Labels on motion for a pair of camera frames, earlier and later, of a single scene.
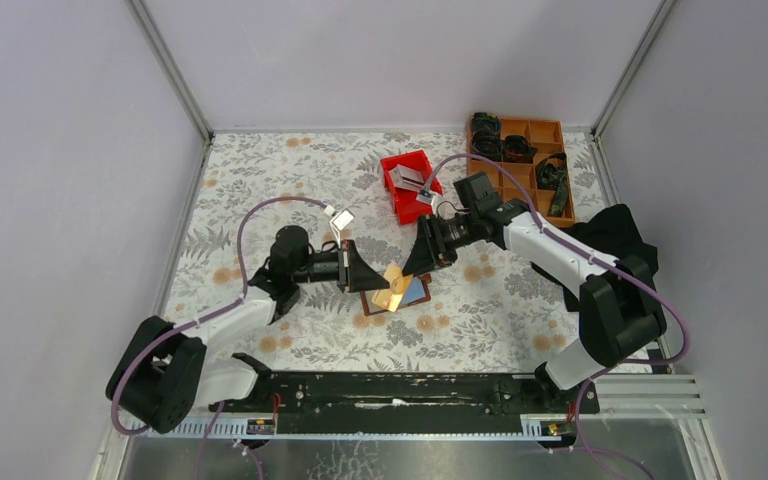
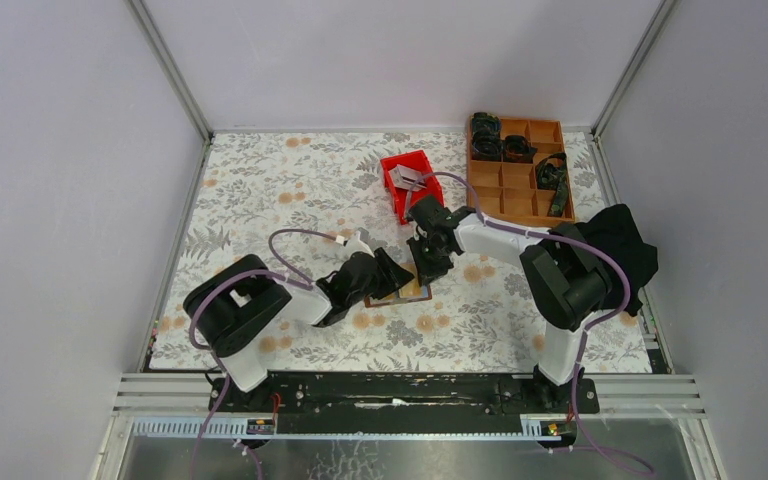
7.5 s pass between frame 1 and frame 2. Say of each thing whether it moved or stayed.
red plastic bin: stayed
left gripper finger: moved
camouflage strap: stayed
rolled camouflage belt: stayed
